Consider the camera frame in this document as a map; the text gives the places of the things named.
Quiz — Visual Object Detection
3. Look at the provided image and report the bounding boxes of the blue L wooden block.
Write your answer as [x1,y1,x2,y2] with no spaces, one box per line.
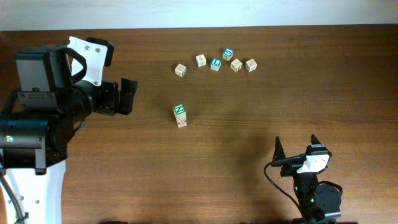
[210,58,222,72]

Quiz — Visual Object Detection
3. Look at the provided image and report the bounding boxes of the wooden block red edge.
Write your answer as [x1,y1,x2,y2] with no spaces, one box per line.
[230,58,243,72]

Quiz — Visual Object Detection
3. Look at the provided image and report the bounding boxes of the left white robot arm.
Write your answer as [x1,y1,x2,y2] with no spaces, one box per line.
[1,37,137,223]

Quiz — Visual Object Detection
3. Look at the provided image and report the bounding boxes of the wooden block green side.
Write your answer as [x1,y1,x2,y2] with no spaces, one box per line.
[175,63,187,77]

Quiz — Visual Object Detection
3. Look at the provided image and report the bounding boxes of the wooden block green edge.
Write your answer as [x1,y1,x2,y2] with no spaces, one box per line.
[245,58,257,72]

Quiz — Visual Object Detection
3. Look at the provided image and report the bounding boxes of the wooden block red trim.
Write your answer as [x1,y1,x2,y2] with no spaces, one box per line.
[173,104,187,128]

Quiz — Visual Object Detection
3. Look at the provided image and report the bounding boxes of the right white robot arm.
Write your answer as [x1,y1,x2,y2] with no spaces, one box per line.
[264,135,343,223]

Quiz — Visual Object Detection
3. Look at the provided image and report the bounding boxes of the blue S wooden block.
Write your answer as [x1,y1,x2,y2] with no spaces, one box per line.
[223,48,234,61]

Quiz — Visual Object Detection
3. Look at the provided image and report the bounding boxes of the plain wooden block top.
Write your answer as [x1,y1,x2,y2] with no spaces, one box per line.
[195,54,206,67]

